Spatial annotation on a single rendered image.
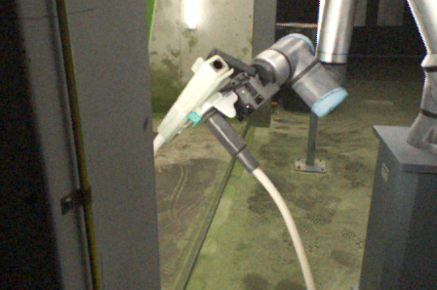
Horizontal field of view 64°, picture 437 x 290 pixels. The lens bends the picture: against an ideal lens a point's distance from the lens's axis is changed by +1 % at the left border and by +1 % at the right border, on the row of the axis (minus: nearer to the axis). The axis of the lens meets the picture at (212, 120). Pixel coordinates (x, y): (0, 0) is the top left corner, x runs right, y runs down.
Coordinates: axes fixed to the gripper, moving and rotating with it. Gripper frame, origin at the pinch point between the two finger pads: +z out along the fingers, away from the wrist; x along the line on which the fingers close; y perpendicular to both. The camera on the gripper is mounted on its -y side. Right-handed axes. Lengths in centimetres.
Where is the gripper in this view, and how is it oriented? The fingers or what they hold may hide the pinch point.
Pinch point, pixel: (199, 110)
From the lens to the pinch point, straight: 70.6
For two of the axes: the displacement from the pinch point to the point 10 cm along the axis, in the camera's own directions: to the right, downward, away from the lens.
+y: 6.5, 7.6, -0.6
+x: -4.0, 4.0, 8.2
